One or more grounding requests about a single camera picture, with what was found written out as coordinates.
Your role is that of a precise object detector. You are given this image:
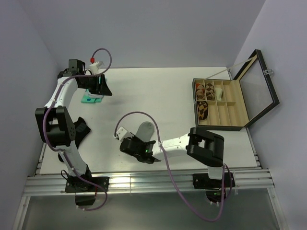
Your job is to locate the teal patterned sock pair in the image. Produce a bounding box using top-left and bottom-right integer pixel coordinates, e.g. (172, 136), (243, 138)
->
(81, 89), (104, 103)

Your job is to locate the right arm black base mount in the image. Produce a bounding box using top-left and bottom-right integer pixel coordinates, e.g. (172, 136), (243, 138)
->
(192, 172), (236, 203)

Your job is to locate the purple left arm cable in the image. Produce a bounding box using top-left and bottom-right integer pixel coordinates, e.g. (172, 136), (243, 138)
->
(42, 48), (113, 212)

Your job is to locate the black compartment box with lid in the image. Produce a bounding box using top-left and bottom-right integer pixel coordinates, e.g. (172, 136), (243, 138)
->
(192, 49), (280, 131)

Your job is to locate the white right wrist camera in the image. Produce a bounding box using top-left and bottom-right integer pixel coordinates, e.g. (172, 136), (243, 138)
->
(114, 126), (132, 142)

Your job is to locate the aluminium frame rail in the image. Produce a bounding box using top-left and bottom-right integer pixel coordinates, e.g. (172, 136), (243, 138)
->
(23, 169), (275, 196)

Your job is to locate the brown checkered rolled sock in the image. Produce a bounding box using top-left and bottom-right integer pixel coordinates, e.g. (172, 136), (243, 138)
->
(205, 83), (215, 101)

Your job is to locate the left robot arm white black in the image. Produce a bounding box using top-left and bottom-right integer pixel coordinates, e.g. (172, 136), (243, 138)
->
(35, 59), (113, 191)

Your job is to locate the grey sock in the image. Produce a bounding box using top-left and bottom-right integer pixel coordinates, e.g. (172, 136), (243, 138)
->
(135, 121), (154, 142)

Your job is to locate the black blue sock pair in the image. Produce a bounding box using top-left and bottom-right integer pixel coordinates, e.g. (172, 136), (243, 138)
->
(74, 117), (91, 148)

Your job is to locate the dark checkered rolled sock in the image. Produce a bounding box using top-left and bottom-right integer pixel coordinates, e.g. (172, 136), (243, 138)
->
(197, 101), (208, 120)

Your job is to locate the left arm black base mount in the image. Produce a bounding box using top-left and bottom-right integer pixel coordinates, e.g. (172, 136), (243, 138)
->
(65, 176), (109, 207)

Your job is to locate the orange brown rolled sock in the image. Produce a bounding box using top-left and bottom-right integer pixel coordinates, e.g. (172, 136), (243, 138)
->
(195, 83), (206, 100)

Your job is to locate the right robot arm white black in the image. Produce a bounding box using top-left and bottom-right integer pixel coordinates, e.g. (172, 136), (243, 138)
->
(116, 126), (224, 187)

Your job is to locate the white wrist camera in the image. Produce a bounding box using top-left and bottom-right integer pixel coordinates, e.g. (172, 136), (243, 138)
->
(114, 126), (132, 142)
(89, 61), (105, 75)

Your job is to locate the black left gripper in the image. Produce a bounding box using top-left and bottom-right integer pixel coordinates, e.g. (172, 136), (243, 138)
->
(79, 74), (112, 96)

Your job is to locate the cream yellow sock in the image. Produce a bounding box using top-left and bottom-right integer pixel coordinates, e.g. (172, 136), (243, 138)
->
(215, 88), (223, 101)

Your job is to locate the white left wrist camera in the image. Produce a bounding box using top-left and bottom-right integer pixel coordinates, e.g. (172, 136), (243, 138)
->
(89, 61), (105, 75)

